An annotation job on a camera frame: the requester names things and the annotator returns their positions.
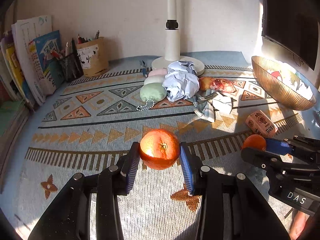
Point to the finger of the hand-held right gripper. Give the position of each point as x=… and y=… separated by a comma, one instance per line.
x=277, y=146
x=257, y=156

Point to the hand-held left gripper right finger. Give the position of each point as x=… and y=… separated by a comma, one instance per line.
x=186, y=166

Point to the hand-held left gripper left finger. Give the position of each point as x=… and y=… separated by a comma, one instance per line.
x=132, y=166

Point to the small orange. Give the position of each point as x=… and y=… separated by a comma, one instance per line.
x=253, y=142

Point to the pink drink carton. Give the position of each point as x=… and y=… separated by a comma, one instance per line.
x=261, y=123

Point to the large orange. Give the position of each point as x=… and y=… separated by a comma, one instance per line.
x=160, y=148

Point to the amber glass bowl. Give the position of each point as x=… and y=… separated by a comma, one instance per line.
x=277, y=90

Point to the white paper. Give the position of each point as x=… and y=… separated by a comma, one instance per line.
x=303, y=88

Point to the red snack packet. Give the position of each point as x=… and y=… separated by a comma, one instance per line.
x=217, y=85

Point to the person's right forearm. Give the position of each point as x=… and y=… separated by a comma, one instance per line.
x=298, y=225

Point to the patterned woven table mat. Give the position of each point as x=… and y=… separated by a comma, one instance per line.
x=100, y=135

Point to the pastel dango plush toy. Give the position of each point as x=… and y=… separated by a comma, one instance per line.
x=152, y=91

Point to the crumpled bluish paper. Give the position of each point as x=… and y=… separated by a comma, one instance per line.
x=181, y=82

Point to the blue pen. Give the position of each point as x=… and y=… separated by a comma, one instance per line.
x=143, y=68

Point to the brown paper pen holder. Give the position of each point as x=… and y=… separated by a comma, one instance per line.
x=93, y=57

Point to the black mesh pen holder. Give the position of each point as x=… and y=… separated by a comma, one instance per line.
x=72, y=67

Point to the white desk lamp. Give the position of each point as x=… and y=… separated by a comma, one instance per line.
x=172, y=47

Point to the black monitor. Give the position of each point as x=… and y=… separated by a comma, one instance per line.
x=292, y=17

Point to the white pen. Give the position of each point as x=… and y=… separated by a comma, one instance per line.
x=67, y=48

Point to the black pen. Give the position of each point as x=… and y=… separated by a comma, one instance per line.
x=73, y=45

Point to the red marker pen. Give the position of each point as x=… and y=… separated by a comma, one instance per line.
x=57, y=54
x=82, y=39

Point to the silver pen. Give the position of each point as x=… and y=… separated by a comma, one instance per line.
x=97, y=35

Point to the row of upright books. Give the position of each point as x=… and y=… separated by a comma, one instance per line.
x=30, y=42

